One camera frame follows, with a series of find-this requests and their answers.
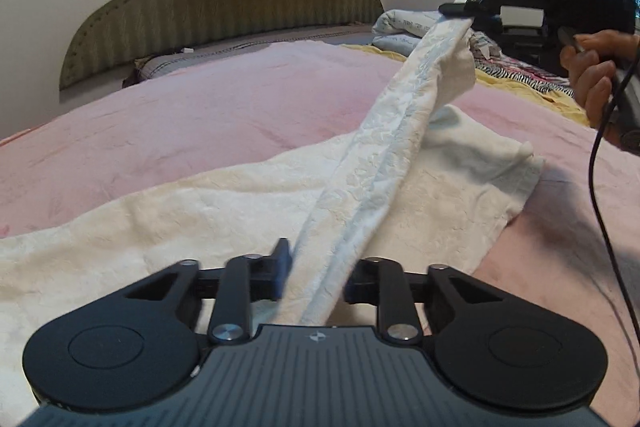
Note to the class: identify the person's right hand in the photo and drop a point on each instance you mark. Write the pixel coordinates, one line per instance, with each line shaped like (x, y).
(592, 77)

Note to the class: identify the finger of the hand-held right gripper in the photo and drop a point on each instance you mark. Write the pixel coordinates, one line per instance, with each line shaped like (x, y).
(457, 8)

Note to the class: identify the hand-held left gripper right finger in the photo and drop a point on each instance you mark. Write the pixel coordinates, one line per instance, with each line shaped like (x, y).
(353, 283)

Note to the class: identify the white textured pants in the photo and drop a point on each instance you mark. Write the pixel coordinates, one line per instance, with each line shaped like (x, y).
(210, 217)

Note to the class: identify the zebra print cloth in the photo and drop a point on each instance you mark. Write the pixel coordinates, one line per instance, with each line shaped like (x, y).
(525, 74)

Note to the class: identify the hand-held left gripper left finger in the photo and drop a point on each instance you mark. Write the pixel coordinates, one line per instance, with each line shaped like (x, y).
(283, 263)

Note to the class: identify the folded white bedding pile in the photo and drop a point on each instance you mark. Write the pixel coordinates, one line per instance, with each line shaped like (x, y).
(540, 99)

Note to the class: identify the grey striped pillow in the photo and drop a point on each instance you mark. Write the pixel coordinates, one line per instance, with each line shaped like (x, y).
(167, 64)

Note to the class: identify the white printed pillow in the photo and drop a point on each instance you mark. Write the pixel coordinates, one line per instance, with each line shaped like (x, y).
(395, 43)
(405, 21)

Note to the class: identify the pink blanket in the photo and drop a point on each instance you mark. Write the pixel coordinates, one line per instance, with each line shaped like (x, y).
(210, 107)

